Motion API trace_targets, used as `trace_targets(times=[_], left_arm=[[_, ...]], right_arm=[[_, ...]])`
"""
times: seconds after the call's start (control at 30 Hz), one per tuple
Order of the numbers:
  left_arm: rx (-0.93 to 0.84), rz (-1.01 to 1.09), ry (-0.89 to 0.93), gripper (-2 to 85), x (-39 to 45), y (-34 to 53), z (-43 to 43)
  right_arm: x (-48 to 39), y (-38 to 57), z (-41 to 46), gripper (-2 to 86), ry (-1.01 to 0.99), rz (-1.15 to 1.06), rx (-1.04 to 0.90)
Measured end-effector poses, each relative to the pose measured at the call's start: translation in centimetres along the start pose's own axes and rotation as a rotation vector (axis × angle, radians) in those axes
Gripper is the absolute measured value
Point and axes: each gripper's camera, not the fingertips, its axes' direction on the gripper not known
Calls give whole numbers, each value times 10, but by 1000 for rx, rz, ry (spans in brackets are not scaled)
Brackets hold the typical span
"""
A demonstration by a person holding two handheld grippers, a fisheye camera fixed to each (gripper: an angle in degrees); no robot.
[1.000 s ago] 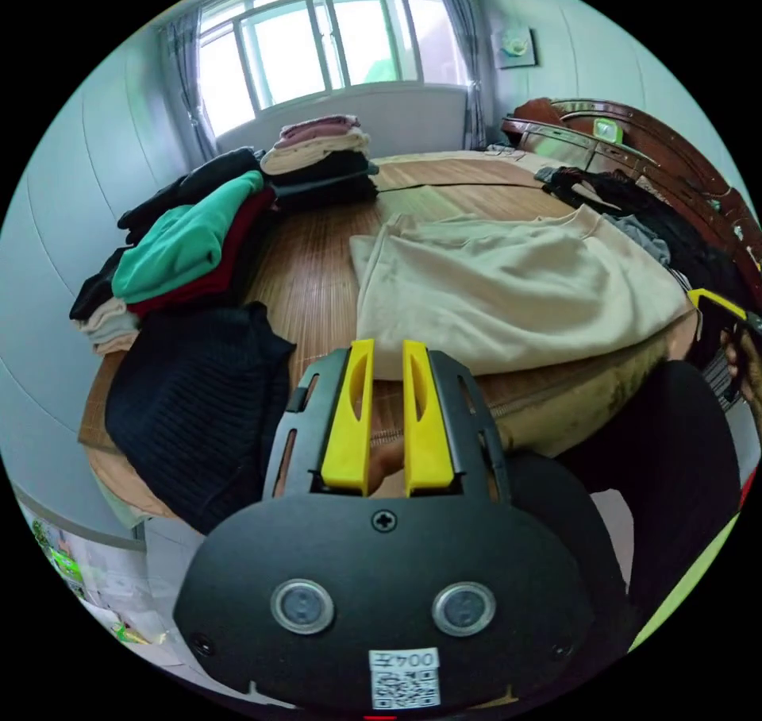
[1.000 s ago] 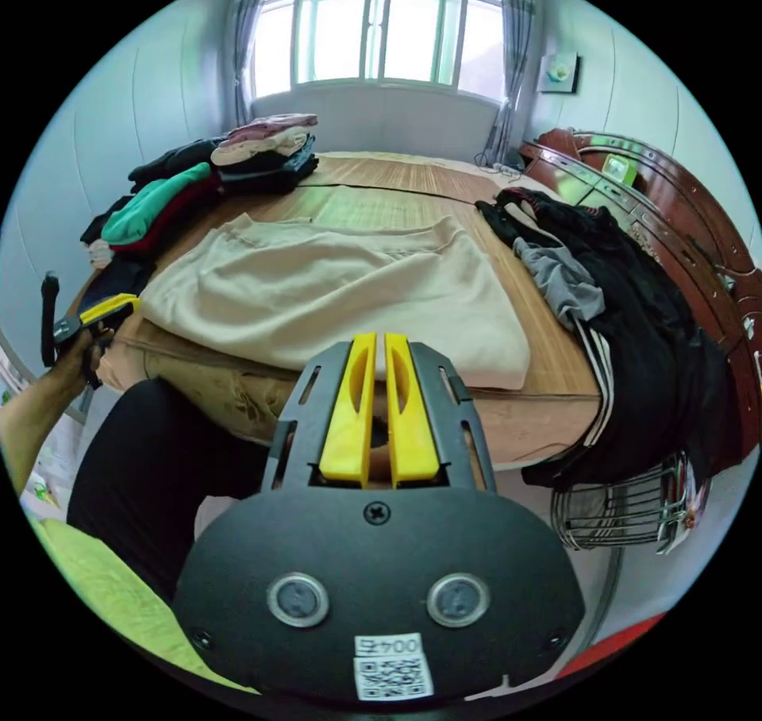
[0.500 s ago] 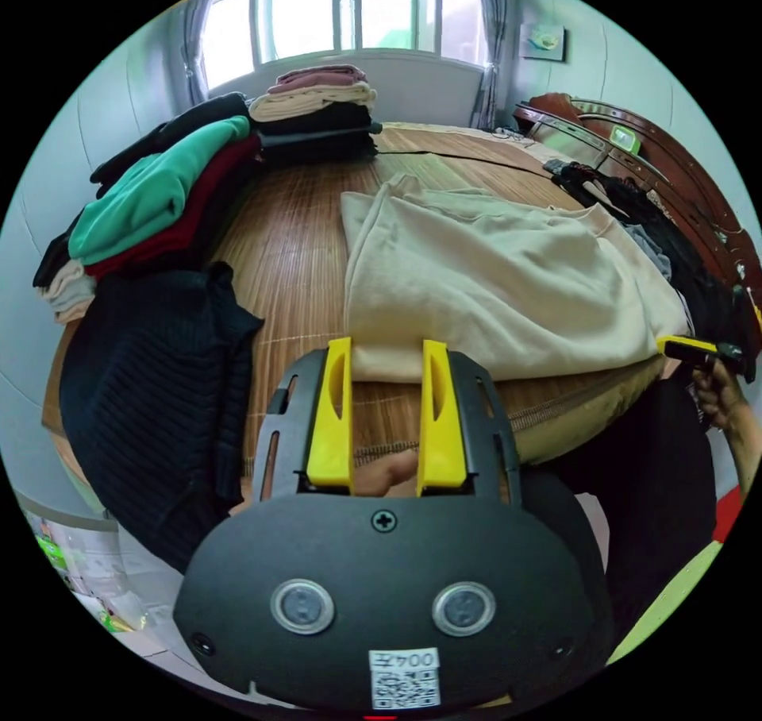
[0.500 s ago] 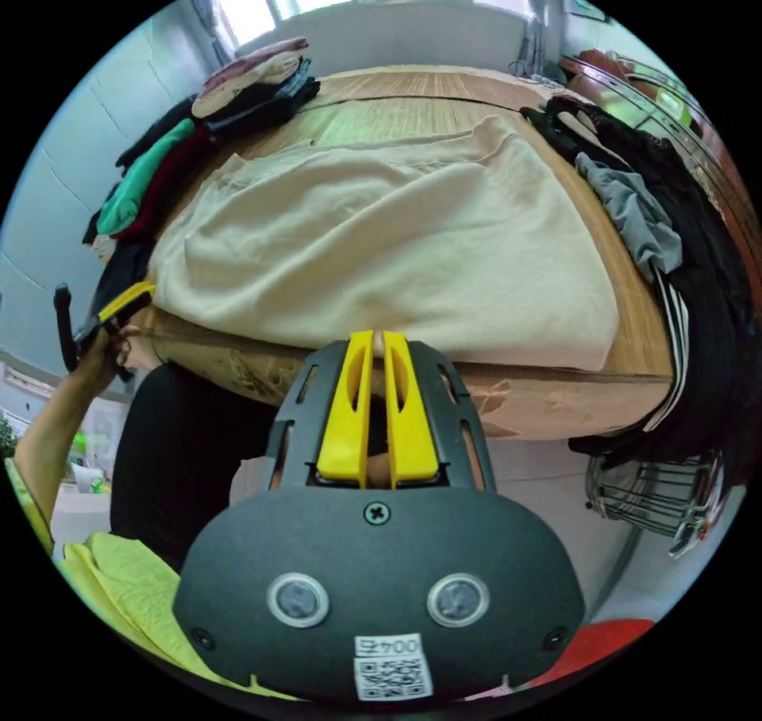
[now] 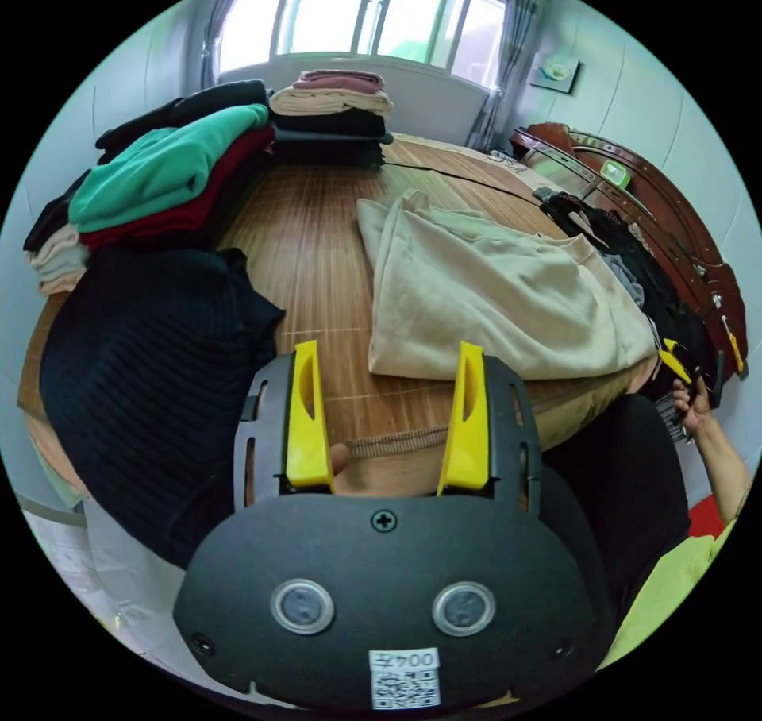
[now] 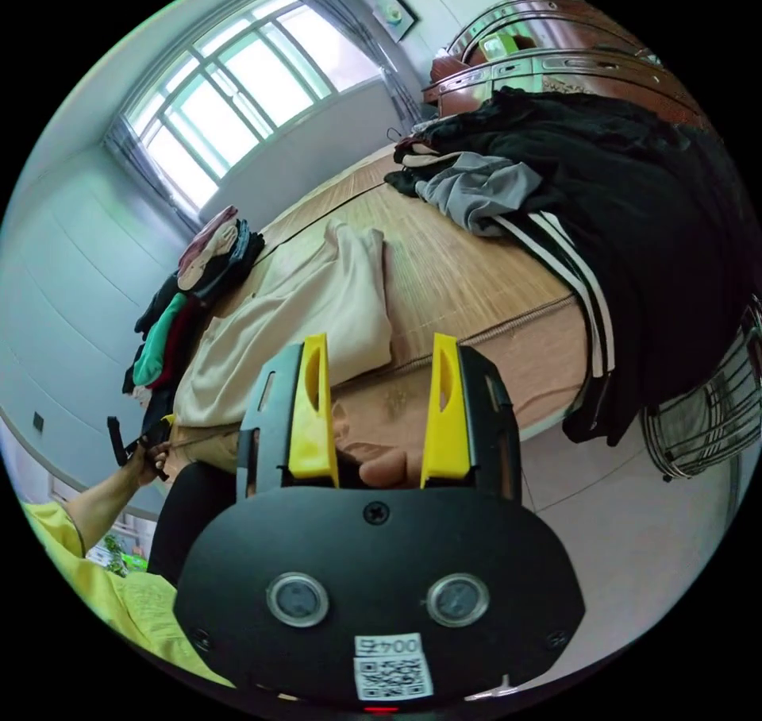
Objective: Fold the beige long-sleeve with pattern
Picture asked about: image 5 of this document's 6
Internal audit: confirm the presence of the person's right forearm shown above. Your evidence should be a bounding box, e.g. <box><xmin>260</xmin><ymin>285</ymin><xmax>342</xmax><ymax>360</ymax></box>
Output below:
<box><xmin>693</xmin><ymin>414</ymin><xmax>753</xmax><ymax>526</ymax></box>

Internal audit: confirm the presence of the window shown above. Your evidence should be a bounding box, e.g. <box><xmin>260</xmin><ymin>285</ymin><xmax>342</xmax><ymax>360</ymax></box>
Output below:
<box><xmin>217</xmin><ymin>0</ymin><xmax>514</xmax><ymax>92</ymax></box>

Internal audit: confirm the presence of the beige long-sleeve shirt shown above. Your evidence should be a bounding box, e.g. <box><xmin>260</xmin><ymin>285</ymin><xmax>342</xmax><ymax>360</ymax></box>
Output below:
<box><xmin>356</xmin><ymin>189</ymin><xmax>663</xmax><ymax>383</ymax></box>

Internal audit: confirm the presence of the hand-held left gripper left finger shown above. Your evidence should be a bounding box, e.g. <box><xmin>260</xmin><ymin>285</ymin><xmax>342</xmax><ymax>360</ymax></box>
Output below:
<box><xmin>284</xmin><ymin>339</ymin><xmax>336</xmax><ymax>492</ymax></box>

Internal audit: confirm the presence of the folded stack of clothes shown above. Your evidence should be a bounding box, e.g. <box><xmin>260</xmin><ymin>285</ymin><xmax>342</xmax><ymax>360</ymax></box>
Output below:
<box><xmin>267</xmin><ymin>68</ymin><xmax>396</xmax><ymax>168</ymax></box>

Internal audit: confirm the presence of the person's right hand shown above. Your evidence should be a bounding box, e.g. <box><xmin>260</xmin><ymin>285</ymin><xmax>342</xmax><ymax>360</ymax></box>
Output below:
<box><xmin>671</xmin><ymin>375</ymin><xmax>714</xmax><ymax>436</ymax></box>

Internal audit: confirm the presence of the wall picture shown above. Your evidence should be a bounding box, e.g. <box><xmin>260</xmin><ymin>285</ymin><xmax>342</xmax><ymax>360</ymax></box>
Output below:
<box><xmin>525</xmin><ymin>52</ymin><xmax>582</xmax><ymax>98</ymax></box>

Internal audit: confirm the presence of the black ribbed knit sweater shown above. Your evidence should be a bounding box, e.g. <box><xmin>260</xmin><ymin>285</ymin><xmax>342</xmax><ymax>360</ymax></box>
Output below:
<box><xmin>38</xmin><ymin>246</ymin><xmax>288</xmax><ymax>569</ymax></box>

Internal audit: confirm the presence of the heap of dark clothes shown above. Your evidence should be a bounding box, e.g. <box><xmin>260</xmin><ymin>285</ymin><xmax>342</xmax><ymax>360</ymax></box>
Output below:
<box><xmin>534</xmin><ymin>187</ymin><xmax>717</xmax><ymax>402</ymax></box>

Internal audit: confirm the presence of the person's body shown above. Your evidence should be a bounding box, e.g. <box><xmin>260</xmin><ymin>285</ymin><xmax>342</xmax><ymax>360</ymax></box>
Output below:
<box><xmin>531</xmin><ymin>391</ymin><xmax>741</xmax><ymax>672</ymax></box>

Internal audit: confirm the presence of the bed with woven mat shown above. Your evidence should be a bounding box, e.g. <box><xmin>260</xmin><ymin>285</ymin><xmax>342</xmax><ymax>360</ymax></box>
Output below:
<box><xmin>17</xmin><ymin>120</ymin><xmax>752</xmax><ymax>511</ymax></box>

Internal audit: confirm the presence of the pile of clothes with green sweater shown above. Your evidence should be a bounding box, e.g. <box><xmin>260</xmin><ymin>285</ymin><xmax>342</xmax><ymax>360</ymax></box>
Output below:
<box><xmin>23</xmin><ymin>79</ymin><xmax>279</xmax><ymax>297</ymax></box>

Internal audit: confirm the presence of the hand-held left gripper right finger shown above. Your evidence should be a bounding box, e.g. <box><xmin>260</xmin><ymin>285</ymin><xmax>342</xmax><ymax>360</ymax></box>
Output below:
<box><xmin>436</xmin><ymin>341</ymin><xmax>493</xmax><ymax>497</ymax></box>

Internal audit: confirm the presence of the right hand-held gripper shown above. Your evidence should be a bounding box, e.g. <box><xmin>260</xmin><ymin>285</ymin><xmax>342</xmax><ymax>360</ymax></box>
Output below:
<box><xmin>653</xmin><ymin>337</ymin><xmax>729</xmax><ymax>443</ymax></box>

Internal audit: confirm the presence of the grey curtain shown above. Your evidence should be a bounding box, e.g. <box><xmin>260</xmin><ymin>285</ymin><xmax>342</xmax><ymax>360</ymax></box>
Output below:
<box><xmin>198</xmin><ymin>0</ymin><xmax>254</xmax><ymax>88</ymax></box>
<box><xmin>466</xmin><ymin>0</ymin><xmax>544</xmax><ymax>152</ymax></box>

